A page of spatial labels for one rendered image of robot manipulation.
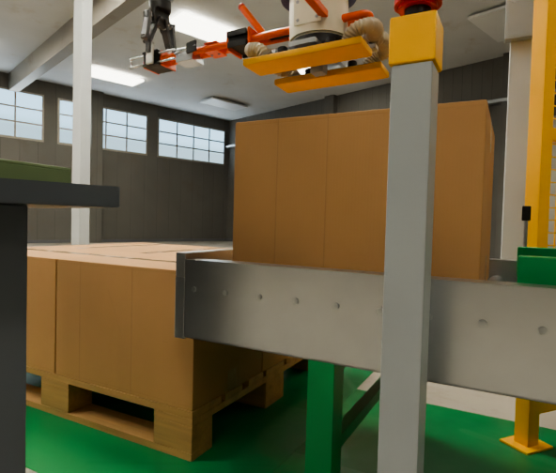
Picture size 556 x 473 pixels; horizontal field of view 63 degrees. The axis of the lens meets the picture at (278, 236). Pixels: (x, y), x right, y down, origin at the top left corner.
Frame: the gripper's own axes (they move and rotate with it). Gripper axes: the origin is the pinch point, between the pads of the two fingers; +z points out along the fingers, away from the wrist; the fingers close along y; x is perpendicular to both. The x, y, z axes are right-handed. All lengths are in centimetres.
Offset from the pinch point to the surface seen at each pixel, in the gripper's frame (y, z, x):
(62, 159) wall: 636, -86, 908
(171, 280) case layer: -19, 73, -24
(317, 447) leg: -35, 101, -78
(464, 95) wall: 873, -212, -8
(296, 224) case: -21, 56, -65
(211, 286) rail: -35, 71, -50
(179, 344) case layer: -19, 91, -28
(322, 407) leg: -35, 93, -79
